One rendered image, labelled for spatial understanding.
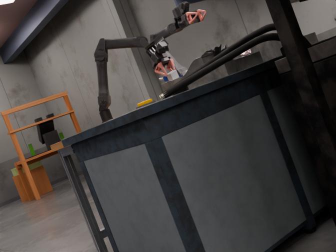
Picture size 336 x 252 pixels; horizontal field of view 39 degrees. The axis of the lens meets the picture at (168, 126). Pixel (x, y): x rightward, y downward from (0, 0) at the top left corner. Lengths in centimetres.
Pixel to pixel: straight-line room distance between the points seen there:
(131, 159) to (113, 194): 28
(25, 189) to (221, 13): 545
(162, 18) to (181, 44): 49
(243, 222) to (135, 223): 45
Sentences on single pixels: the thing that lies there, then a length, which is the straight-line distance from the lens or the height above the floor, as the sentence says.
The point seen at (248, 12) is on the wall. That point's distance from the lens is 566.
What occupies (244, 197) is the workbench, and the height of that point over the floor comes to 31.
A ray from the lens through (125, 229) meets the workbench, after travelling 215.
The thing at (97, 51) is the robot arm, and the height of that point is 119.
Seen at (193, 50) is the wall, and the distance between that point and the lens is 649.
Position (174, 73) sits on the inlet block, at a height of 92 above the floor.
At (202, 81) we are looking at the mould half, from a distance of 233.
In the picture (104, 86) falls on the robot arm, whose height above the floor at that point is 100.
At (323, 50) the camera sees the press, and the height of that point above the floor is 76.
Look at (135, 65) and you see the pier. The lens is 726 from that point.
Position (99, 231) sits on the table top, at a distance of 279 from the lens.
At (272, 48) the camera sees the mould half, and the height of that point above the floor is 85.
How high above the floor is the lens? 77
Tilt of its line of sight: 2 degrees down
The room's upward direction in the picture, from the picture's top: 21 degrees counter-clockwise
